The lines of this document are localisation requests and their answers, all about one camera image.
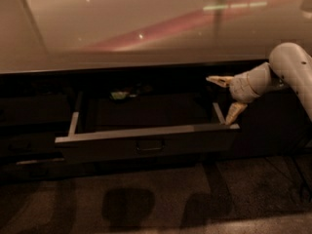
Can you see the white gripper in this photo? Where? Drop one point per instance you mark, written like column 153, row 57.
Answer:
column 239, row 87

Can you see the dark drawer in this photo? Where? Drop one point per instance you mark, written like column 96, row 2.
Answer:
column 146, row 127
column 37, row 145
column 22, row 111
column 24, row 172

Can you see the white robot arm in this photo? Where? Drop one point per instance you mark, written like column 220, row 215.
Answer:
column 289, row 66

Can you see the dark cabinet door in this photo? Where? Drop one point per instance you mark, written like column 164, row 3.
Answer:
column 275, row 123

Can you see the green snack bag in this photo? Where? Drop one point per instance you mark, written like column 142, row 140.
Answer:
column 119, row 95

